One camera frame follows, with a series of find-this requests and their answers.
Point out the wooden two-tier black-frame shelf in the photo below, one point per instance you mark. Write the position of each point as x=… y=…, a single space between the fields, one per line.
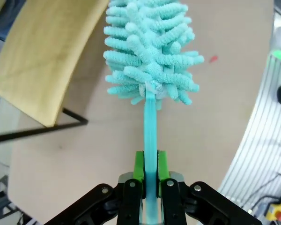
x=42 y=58

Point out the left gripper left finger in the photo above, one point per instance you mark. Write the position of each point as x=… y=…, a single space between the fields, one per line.
x=121 y=204

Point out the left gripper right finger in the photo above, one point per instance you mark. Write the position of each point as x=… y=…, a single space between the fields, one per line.
x=178 y=204

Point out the red paper scrap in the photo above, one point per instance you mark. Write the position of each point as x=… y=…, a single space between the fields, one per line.
x=213 y=58

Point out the yellow emergency stop box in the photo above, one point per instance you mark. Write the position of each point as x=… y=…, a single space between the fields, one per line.
x=276 y=211

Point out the teal chenille duster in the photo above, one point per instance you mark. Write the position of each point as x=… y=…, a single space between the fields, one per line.
x=151 y=70

